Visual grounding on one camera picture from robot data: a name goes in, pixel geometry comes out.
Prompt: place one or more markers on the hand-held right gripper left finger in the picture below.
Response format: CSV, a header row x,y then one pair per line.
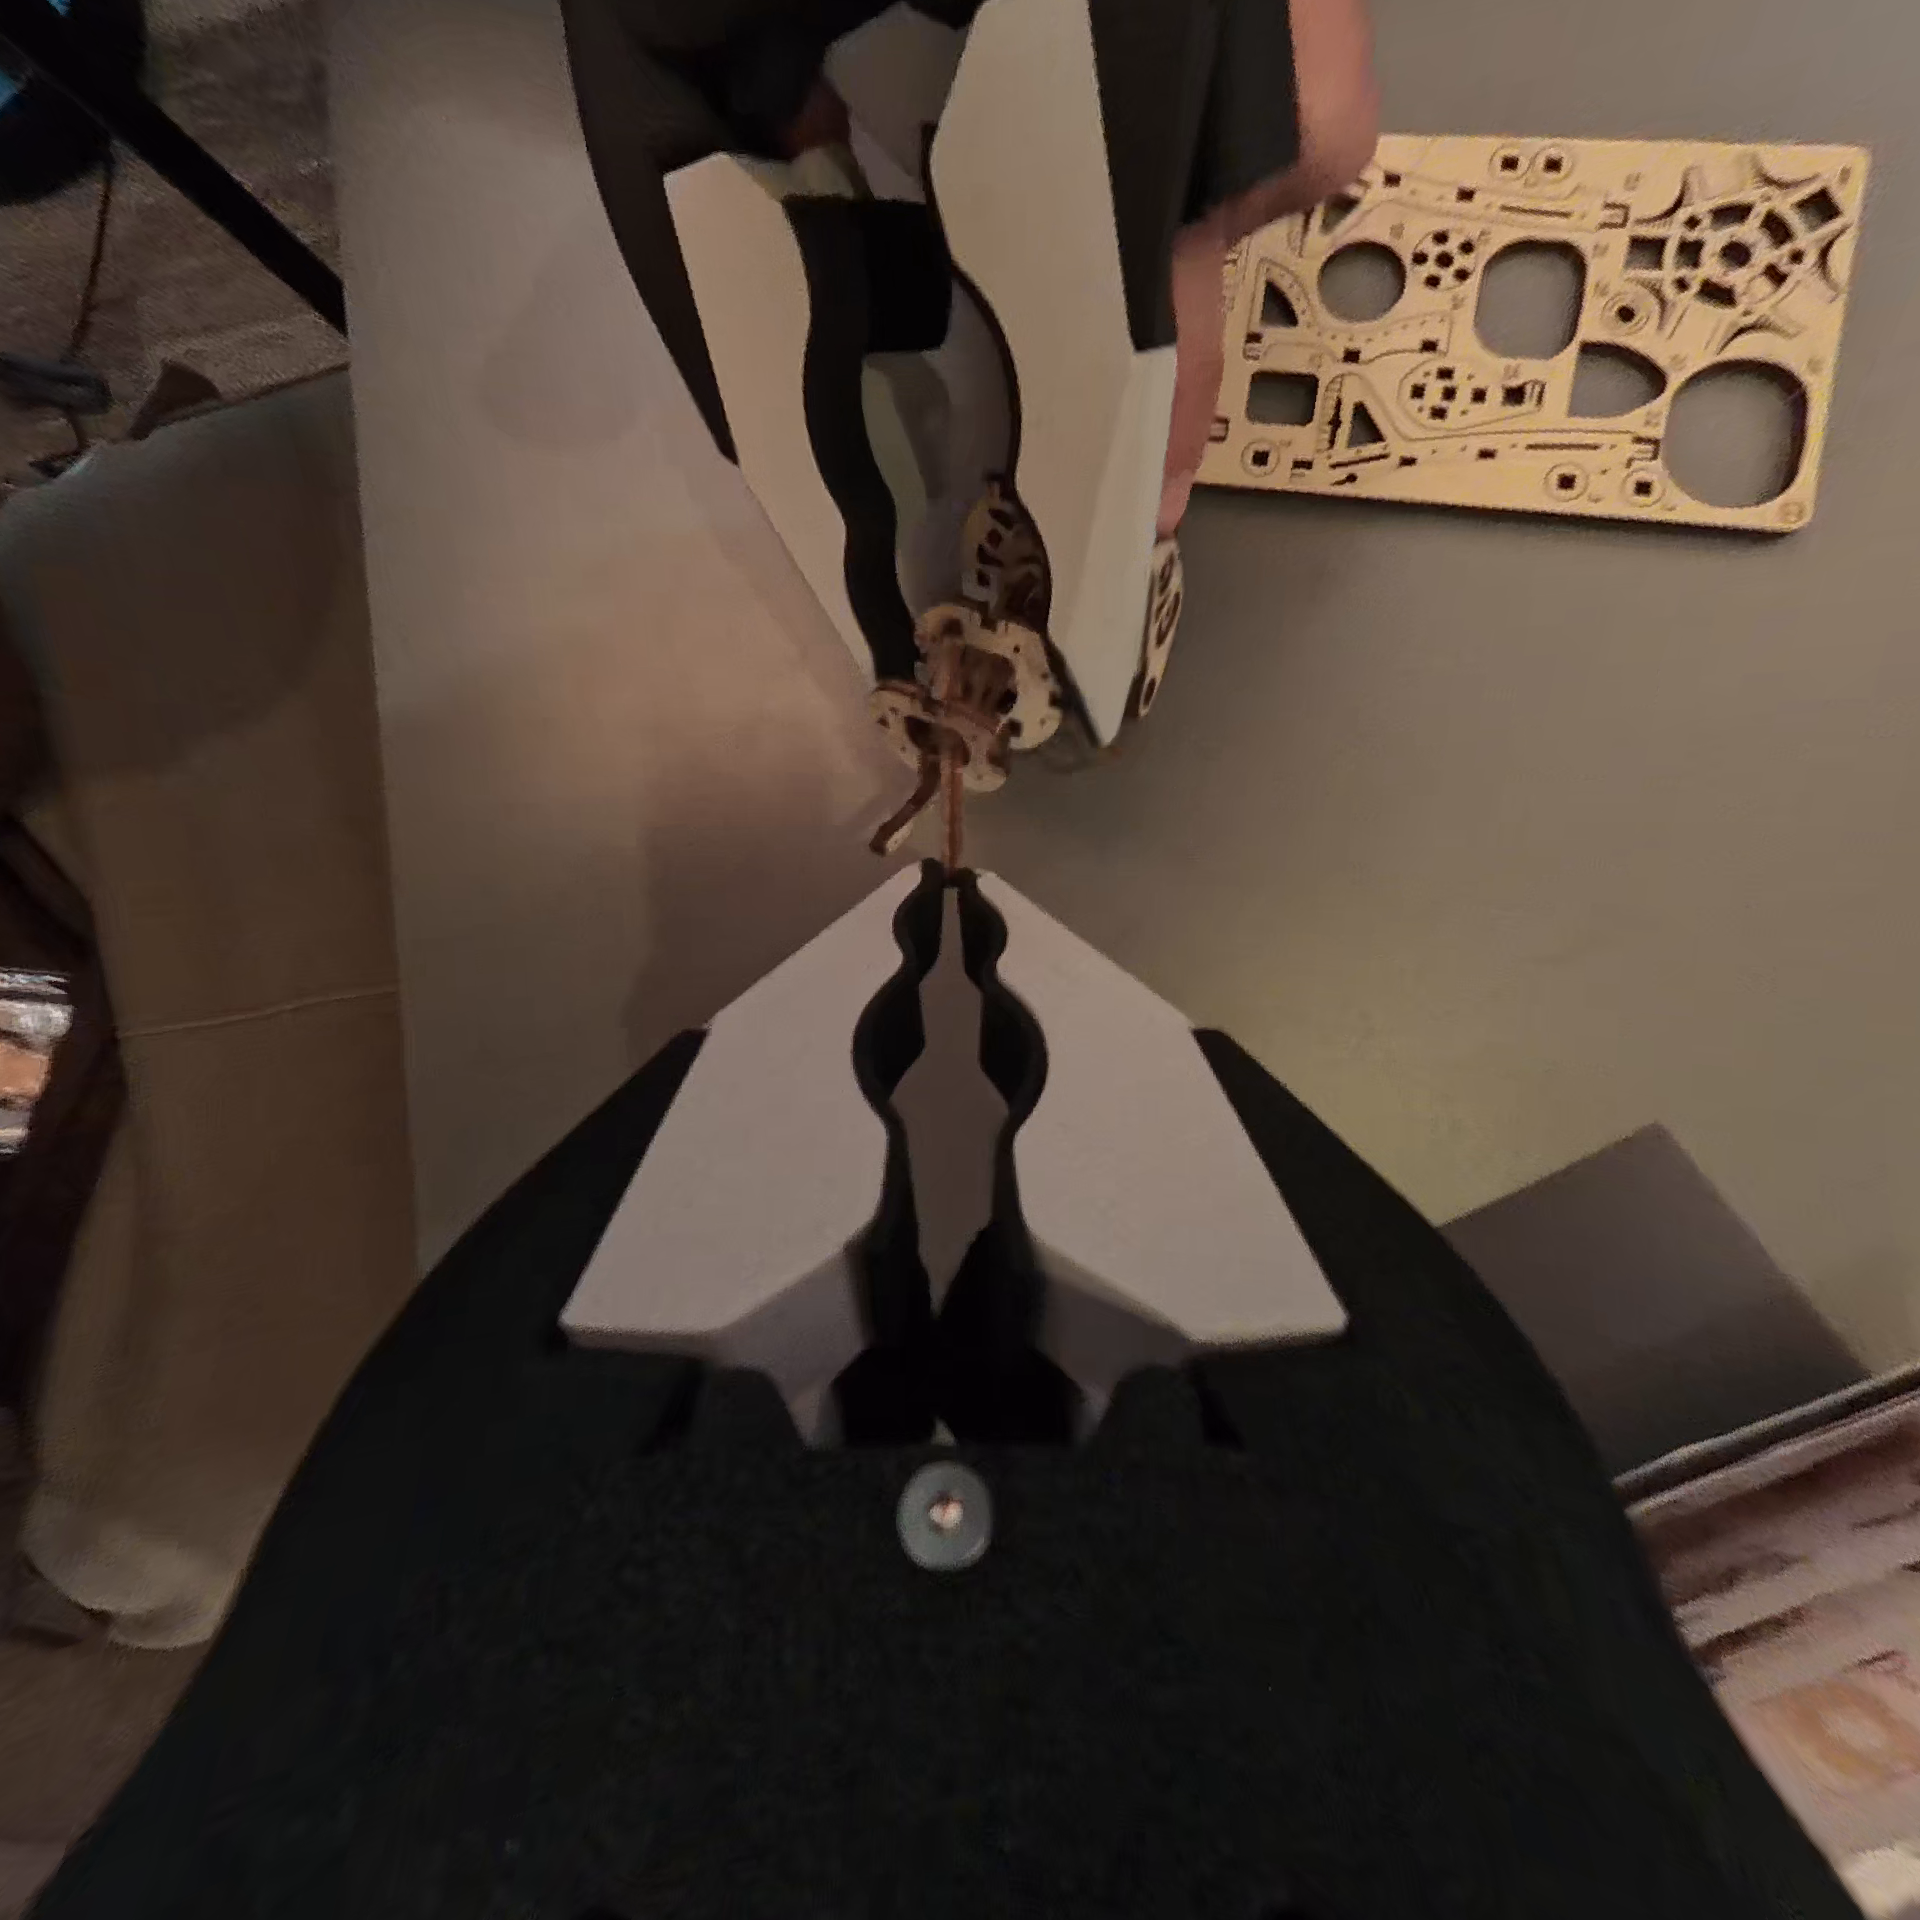
x,y
720,1201

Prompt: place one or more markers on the wooden model assembly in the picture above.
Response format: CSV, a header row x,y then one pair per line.
x,y
975,690

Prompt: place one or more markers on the white instruction booklet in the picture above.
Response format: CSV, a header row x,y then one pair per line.
x,y
1800,1651

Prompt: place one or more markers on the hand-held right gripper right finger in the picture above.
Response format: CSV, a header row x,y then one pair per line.
x,y
1171,1201

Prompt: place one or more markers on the black model kit box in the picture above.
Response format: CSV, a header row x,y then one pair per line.
x,y
1664,1290

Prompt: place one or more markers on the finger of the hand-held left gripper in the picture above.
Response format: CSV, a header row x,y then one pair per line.
x,y
751,329
1066,300

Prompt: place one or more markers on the person's left hand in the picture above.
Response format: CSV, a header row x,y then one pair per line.
x,y
1328,89

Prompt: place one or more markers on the laser-cut wooden parts sheet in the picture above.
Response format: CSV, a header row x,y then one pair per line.
x,y
1621,435

